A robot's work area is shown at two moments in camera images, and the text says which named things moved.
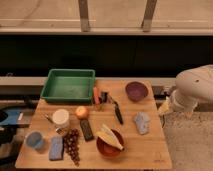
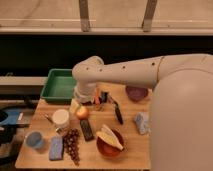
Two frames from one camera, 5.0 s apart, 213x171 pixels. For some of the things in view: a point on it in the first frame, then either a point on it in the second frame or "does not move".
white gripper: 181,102 → 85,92
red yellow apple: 81,112 does not move
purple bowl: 136,91 does not move
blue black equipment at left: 10,120 does not move
